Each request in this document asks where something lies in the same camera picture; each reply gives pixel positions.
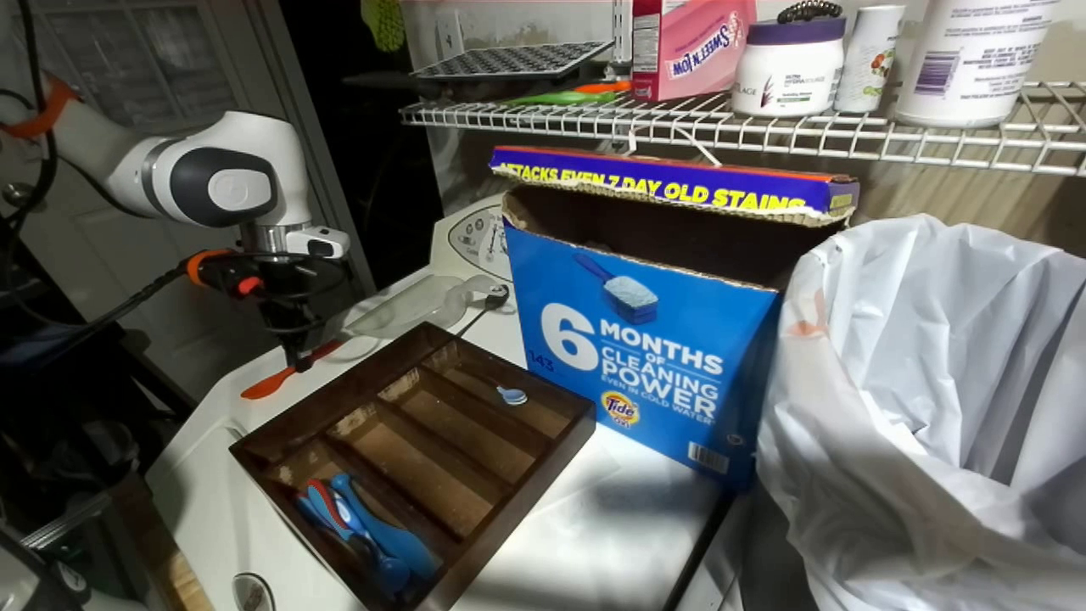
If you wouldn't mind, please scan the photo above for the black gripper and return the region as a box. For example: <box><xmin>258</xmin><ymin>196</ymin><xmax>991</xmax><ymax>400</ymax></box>
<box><xmin>242</xmin><ymin>253</ymin><xmax>352</xmax><ymax>375</ymax></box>

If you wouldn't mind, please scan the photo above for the orange plastic spoon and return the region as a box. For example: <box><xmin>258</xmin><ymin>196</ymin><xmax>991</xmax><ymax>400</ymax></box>
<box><xmin>238</xmin><ymin>335</ymin><xmax>351</xmax><ymax>404</ymax></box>

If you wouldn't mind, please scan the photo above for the brown wooden cutlery tray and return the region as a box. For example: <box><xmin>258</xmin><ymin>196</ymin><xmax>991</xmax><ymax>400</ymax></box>
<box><xmin>229</xmin><ymin>319</ymin><xmax>600</xmax><ymax>611</ymax></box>

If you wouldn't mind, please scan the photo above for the blue plastic packet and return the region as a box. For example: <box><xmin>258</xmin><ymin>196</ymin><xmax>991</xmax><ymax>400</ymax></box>
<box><xmin>295</xmin><ymin>471</ymin><xmax>444</xmax><ymax>594</ymax></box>

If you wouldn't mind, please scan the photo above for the blue detergent box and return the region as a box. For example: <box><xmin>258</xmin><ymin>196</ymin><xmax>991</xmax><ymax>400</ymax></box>
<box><xmin>489</xmin><ymin>143</ymin><xmax>863</xmax><ymax>496</ymax></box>

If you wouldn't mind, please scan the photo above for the green orange flat item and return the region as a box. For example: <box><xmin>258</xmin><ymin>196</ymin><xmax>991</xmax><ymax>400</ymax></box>
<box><xmin>506</xmin><ymin>78</ymin><xmax>637</xmax><ymax>113</ymax></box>

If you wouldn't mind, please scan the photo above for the pink white carton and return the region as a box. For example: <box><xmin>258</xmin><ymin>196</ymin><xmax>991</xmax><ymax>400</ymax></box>
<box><xmin>628</xmin><ymin>0</ymin><xmax>759</xmax><ymax>107</ymax></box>

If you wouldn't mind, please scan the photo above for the white jar purple lid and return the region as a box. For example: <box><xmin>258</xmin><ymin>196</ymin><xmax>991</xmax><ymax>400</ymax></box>
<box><xmin>731</xmin><ymin>13</ymin><xmax>847</xmax><ymax>118</ymax></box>

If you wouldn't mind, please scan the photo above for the bin with trash bag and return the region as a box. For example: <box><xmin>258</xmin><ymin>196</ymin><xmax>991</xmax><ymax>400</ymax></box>
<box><xmin>753</xmin><ymin>214</ymin><xmax>1086</xmax><ymax>611</ymax></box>

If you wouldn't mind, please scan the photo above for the white slim bottle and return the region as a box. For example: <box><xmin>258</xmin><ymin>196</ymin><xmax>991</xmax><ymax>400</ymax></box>
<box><xmin>836</xmin><ymin>0</ymin><xmax>911</xmax><ymax>115</ymax></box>

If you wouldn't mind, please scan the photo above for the large white tub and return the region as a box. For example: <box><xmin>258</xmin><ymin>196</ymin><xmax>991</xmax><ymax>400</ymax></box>
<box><xmin>893</xmin><ymin>0</ymin><xmax>1063</xmax><ymax>128</ymax></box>

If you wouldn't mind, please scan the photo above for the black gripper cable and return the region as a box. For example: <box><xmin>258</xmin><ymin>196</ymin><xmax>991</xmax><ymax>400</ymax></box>
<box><xmin>45</xmin><ymin>253</ymin><xmax>352</xmax><ymax>351</ymax></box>

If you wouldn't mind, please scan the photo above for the orange arm strap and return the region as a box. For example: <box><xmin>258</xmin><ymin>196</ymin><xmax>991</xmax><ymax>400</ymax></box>
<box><xmin>3</xmin><ymin>78</ymin><xmax>82</xmax><ymax>146</ymax></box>

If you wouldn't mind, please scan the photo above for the white wire shelf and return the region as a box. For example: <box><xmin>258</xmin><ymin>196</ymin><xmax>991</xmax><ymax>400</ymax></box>
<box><xmin>397</xmin><ymin>78</ymin><xmax>1086</xmax><ymax>181</ymax></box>

